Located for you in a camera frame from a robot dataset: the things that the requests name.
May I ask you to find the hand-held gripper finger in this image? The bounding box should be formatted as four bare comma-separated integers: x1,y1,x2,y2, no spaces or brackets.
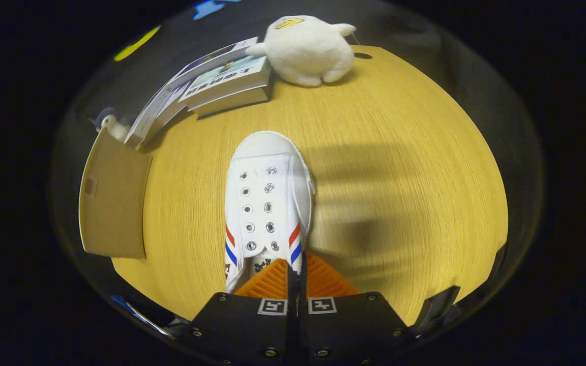
298,252,411,366
189,258,296,366

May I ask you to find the book with pale green cover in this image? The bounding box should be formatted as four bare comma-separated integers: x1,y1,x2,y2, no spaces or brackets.
179,55,273,118

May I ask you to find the penguin plush toy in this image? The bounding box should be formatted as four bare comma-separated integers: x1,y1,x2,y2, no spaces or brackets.
92,108,131,143

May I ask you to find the white striped canvas shoe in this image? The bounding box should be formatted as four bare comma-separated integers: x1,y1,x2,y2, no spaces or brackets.
224,131,316,294

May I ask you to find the beige fabric storage box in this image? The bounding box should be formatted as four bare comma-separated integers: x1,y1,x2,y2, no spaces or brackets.
78,127,154,261

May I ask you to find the book with portrait cover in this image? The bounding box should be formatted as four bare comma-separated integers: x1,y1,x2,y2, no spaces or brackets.
124,81,187,149

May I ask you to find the book with blue night cover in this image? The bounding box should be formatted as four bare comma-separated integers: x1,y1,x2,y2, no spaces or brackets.
171,37,259,84

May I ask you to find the white duck plush toy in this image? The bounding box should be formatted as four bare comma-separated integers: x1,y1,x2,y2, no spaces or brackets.
246,15,357,88

